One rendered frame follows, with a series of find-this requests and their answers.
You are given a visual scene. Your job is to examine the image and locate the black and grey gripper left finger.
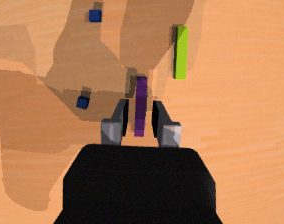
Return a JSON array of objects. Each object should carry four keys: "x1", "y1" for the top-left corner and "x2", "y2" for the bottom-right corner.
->
[{"x1": 101, "y1": 99, "x2": 129, "y2": 145}]

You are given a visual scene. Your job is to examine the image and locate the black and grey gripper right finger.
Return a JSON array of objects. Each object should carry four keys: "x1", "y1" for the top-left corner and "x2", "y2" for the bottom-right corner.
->
[{"x1": 151, "y1": 100, "x2": 182, "y2": 147}]

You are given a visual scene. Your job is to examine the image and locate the small blue cube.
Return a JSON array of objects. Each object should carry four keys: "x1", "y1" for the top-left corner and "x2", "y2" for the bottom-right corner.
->
[
  {"x1": 89, "y1": 9, "x2": 102, "y2": 23},
  {"x1": 76, "y1": 96, "x2": 90, "y2": 110}
]

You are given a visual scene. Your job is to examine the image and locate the lime green rod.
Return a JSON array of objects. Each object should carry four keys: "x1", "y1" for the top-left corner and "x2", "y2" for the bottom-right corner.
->
[{"x1": 174, "y1": 26, "x2": 189, "y2": 80}]

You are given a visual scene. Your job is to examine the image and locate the purple rod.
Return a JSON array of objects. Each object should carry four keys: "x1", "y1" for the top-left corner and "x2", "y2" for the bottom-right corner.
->
[{"x1": 134, "y1": 77, "x2": 147, "y2": 137}]

